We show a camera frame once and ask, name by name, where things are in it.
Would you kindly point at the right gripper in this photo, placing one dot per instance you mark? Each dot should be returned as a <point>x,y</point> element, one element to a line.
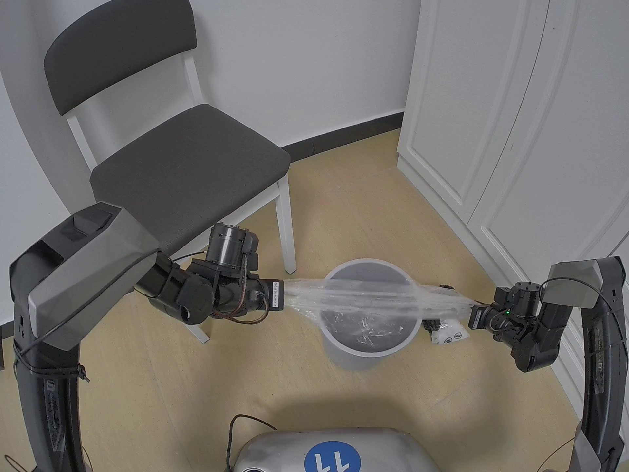
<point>484,317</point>

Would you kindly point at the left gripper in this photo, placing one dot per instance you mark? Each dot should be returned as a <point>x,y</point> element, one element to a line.
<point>255,295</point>

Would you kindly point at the white printed wrapper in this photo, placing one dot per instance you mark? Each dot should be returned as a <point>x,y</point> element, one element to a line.
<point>449,335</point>

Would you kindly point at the clear plastic bag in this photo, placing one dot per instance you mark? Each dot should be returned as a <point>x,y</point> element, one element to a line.
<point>373,295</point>

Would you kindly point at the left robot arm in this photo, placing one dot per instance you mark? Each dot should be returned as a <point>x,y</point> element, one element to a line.
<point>88,273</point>

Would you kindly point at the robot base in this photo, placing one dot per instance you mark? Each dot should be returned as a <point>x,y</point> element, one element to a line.
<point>344,453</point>

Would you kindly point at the white trash bin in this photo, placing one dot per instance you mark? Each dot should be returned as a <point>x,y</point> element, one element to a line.
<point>354,357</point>

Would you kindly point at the grey padded white chair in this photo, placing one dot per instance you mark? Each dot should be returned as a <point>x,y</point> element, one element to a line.
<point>186,175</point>

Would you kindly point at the white wardrobe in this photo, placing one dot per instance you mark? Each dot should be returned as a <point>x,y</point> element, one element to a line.
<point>516,116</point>

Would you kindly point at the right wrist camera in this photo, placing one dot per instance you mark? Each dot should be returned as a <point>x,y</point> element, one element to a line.
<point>503,296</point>

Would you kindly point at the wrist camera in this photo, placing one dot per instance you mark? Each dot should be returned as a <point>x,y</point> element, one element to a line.
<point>503,296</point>
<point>251,251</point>

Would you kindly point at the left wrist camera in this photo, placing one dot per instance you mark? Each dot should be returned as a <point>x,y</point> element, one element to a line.
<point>251,251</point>

